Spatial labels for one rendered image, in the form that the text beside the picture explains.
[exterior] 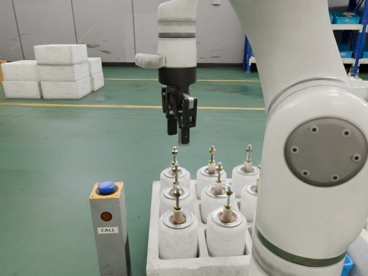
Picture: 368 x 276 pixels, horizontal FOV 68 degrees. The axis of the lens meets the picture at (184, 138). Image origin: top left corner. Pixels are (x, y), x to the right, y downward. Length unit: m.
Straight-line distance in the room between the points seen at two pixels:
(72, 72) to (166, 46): 2.66
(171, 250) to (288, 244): 0.44
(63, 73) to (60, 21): 3.33
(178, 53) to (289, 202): 0.34
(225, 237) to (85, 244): 0.54
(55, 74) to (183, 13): 2.78
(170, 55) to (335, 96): 0.34
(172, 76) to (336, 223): 0.36
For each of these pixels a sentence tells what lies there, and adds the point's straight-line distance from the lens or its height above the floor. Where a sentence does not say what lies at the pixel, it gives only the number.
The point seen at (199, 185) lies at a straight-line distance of 0.89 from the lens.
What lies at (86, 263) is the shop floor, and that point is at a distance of 0.99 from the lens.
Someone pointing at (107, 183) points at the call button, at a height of 0.33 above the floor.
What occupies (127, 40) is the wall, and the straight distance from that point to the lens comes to 5.96.
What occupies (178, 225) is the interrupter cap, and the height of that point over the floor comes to 0.25.
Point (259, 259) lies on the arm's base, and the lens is 0.32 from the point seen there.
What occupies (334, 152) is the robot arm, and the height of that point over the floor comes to 0.59.
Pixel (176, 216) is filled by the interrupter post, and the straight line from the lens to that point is 0.67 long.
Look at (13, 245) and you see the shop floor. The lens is 1.15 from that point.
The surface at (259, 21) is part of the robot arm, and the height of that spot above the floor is 0.68.
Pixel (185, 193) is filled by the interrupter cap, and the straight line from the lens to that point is 0.78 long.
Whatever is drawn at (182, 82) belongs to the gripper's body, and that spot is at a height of 0.59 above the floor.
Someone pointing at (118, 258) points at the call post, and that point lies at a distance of 0.78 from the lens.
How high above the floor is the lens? 0.67
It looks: 21 degrees down
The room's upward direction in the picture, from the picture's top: straight up
